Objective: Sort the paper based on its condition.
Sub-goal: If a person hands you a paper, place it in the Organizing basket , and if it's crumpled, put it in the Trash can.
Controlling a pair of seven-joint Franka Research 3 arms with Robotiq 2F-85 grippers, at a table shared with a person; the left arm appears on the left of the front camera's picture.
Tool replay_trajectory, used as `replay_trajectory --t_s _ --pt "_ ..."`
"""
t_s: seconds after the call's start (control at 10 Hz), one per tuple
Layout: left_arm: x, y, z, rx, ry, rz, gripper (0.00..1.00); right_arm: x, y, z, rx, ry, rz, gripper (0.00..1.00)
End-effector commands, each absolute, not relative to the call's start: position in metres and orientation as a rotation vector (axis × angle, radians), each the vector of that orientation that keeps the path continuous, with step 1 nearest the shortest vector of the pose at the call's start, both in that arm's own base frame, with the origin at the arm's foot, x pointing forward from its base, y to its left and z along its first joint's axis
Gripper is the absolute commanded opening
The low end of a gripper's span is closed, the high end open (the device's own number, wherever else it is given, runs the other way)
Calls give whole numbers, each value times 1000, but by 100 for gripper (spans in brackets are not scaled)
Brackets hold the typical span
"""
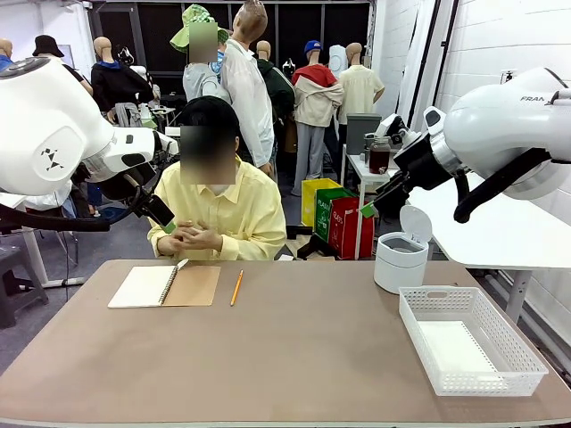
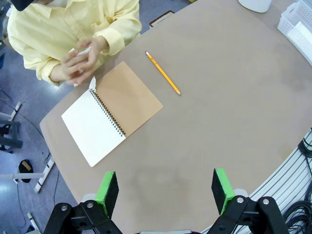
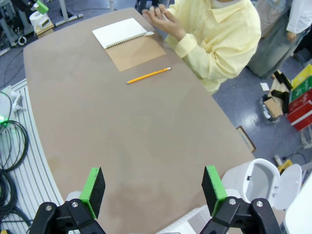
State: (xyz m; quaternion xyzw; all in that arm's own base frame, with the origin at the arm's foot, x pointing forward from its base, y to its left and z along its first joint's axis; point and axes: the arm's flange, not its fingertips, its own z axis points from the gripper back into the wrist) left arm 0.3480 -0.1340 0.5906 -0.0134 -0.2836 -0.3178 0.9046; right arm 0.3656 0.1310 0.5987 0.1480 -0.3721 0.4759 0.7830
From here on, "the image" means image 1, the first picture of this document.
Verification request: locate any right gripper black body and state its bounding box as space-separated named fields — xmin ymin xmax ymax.
xmin=393 ymin=132 xmax=455 ymax=193

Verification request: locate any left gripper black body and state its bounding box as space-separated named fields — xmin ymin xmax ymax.
xmin=97 ymin=162 xmax=158 ymax=209

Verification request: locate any spiral notebook with brown cover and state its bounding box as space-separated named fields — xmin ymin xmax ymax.
xmin=107 ymin=258 xmax=222 ymax=309

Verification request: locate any orange pencil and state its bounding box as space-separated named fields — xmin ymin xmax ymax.
xmin=229 ymin=268 xmax=244 ymax=308

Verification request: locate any person's right forearm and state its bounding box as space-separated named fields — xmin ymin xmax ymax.
xmin=146 ymin=222 xmax=173 ymax=259

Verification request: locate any person's left forearm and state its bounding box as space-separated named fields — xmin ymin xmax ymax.
xmin=218 ymin=225 xmax=287 ymax=262

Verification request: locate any person's right hand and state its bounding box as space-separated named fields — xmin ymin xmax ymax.
xmin=156 ymin=224 xmax=198 ymax=257

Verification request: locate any person's left hand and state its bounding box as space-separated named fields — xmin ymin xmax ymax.
xmin=178 ymin=220 xmax=224 ymax=253

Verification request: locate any glass jar with dark liquid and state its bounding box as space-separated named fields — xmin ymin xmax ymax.
xmin=368 ymin=137 xmax=393 ymax=176

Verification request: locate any small white table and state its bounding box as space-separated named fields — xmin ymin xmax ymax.
xmin=341 ymin=153 xmax=402 ymax=262

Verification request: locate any metal tray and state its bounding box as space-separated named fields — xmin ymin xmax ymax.
xmin=363 ymin=130 xmax=390 ymax=149

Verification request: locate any red recycling bin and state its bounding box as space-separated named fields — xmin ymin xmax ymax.
xmin=328 ymin=198 xmax=378 ymax=261

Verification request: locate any green recycling bin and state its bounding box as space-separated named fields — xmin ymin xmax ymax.
xmin=314 ymin=187 xmax=358 ymax=244

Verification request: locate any gray box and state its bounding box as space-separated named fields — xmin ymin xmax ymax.
xmin=346 ymin=114 xmax=383 ymax=156

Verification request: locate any white round trash can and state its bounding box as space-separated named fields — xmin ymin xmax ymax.
xmin=373 ymin=204 xmax=433 ymax=295

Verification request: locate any yellow recycling bin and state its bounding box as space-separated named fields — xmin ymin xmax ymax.
xmin=301 ymin=178 xmax=343 ymax=228

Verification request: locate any black metal chair base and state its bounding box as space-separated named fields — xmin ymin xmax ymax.
xmin=285 ymin=225 xmax=336 ymax=262

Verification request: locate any person in yellow shirt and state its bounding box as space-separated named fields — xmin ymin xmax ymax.
xmin=146 ymin=128 xmax=287 ymax=262

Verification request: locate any mannequin in cream shirt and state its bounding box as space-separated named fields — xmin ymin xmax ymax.
xmin=337 ymin=43 xmax=385 ymax=135

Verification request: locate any mannequin in navy hoodie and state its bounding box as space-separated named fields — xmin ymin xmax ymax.
xmin=91 ymin=37 xmax=155 ymax=130

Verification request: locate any large white side table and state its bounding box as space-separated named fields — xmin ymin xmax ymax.
xmin=408 ymin=171 xmax=571 ymax=325

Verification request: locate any black cap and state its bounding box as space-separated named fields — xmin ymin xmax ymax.
xmin=179 ymin=95 xmax=241 ymax=131

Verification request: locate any mannequin in red beige jacket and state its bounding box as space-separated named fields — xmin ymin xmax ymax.
xmin=290 ymin=40 xmax=344 ymax=197

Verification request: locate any mannequin with green checkered hat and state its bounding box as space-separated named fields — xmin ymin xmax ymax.
xmin=170 ymin=4 xmax=236 ymax=106

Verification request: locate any white torso form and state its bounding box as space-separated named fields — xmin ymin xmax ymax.
xmin=327 ymin=45 xmax=349 ymax=79

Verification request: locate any gray plastic stool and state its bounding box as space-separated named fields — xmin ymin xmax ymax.
xmin=0 ymin=244 xmax=49 ymax=331

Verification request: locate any tall mannequin in white shirt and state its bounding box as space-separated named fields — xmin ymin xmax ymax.
xmin=220 ymin=0 xmax=277 ymax=176

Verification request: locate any mannequin in dark green jacket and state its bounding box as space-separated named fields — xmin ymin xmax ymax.
xmin=255 ymin=41 xmax=296 ymax=135

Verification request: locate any mannequin with black bucket hat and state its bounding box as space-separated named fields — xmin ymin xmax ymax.
xmin=32 ymin=35 xmax=95 ymax=97

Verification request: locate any white perforated plastic basket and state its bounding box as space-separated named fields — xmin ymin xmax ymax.
xmin=398 ymin=286 xmax=549 ymax=398

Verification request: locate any right arm white wrist camera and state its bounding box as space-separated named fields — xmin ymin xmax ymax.
xmin=374 ymin=112 xmax=423 ymax=146

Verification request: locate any arm white wrist camera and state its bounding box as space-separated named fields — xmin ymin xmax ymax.
xmin=153 ymin=131 xmax=180 ymax=158
xmin=374 ymin=112 xmax=423 ymax=146

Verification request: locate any left arm white wrist camera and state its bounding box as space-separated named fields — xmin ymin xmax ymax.
xmin=153 ymin=131 xmax=180 ymax=158

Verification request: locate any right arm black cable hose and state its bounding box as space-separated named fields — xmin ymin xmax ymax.
xmin=453 ymin=146 xmax=571 ymax=225

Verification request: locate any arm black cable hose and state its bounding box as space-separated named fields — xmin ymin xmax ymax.
xmin=453 ymin=146 xmax=571 ymax=225
xmin=0 ymin=176 xmax=151 ymax=234

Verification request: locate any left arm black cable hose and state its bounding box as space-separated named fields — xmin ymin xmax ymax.
xmin=0 ymin=176 xmax=151 ymax=234

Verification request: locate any black wall pipe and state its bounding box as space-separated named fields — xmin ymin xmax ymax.
xmin=432 ymin=0 xmax=460 ymax=112
xmin=408 ymin=0 xmax=443 ymax=130

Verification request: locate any white table leg frame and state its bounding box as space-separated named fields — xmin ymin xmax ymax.
xmin=20 ymin=226 xmax=87 ymax=290

